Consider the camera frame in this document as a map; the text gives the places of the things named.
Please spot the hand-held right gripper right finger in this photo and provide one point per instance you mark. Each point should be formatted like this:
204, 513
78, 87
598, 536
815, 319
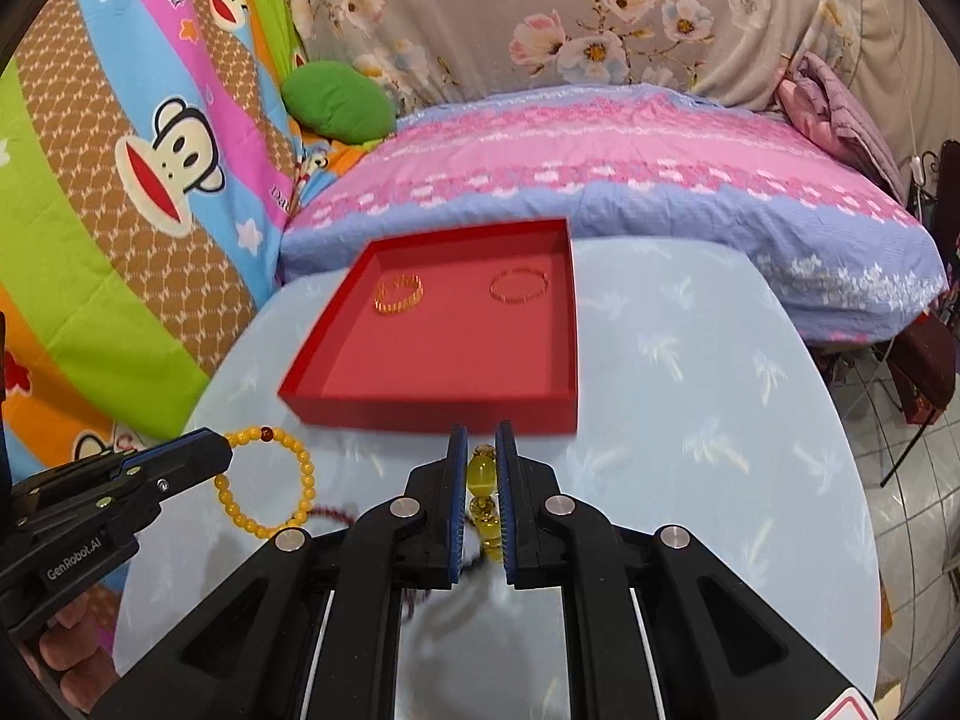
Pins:
507, 510

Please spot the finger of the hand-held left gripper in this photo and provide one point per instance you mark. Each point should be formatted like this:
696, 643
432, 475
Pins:
187, 469
161, 448

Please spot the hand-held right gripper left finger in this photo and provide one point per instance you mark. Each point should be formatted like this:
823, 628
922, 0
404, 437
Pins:
456, 510

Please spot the red square tray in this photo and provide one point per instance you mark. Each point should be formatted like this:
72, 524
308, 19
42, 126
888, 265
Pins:
450, 345

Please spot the person's left hand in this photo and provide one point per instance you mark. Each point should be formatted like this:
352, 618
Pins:
67, 649

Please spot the light blue printed tablecloth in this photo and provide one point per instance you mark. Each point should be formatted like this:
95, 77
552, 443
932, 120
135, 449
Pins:
712, 427

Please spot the cartoon monkey printed blanket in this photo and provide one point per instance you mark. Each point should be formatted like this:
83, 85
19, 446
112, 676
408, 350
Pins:
112, 165

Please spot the pink and purple bed cover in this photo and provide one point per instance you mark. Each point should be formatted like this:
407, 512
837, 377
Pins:
600, 165

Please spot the green pillow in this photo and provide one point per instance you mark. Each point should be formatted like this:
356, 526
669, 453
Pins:
337, 101

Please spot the dark red chair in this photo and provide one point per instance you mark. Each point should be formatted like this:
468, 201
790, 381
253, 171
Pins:
926, 375

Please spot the grey floral sheet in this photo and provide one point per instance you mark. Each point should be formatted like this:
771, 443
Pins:
525, 7

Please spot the folded purple quilt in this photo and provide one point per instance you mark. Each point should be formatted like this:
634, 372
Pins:
840, 120

